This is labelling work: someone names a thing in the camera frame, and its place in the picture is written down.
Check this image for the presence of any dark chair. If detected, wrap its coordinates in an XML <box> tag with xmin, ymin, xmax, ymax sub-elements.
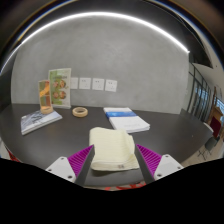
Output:
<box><xmin>198</xmin><ymin>122</ymin><xmax>221</xmax><ymax>160</ymax></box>

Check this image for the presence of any orange acrylic sign wooden base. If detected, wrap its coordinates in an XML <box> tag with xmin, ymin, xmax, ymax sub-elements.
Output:
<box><xmin>37</xmin><ymin>79</ymin><xmax>54</xmax><ymax>115</ymax></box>

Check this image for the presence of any green acrylic menu stand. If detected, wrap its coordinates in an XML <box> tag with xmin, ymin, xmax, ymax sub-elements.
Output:
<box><xmin>48</xmin><ymin>67</ymin><xmax>73</xmax><ymax>110</ymax></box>

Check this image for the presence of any grey striped cover book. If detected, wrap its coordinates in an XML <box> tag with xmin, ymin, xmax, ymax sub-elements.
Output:
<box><xmin>20</xmin><ymin>109</ymin><xmax>63</xmax><ymax>136</ymax></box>

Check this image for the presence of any round wooden ring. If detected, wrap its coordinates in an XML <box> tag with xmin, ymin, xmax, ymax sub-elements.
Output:
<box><xmin>71</xmin><ymin>106</ymin><xmax>89</xmax><ymax>118</ymax></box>

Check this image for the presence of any cream ribbed towel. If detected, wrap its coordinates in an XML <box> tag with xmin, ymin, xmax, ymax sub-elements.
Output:
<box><xmin>88</xmin><ymin>126</ymin><xmax>140</xmax><ymax>172</ymax></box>

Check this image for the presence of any black framed glass partition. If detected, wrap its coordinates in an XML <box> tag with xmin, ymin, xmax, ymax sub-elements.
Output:
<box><xmin>186</xmin><ymin>61</ymin><xmax>224</xmax><ymax>124</ymax></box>

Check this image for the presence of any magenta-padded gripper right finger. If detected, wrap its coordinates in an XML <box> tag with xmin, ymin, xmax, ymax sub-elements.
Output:
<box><xmin>134</xmin><ymin>143</ymin><xmax>184</xmax><ymax>185</ymax></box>

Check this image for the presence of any curved white light strip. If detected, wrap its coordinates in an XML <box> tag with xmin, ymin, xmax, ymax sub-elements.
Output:
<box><xmin>0</xmin><ymin>11</ymin><xmax>190</xmax><ymax>74</ymax></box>

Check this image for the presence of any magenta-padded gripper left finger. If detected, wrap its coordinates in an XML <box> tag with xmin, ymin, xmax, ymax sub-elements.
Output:
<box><xmin>45</xmin><ymin>144</ymin><xmax>96</xmax><ymax>187</ymax></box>

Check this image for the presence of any blue and white booklet stack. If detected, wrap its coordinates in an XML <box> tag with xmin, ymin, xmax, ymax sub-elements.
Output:
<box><xmin>102</xmin><ymin>106</ymin><xmax>151</xmax><ymax>134</ymax></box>

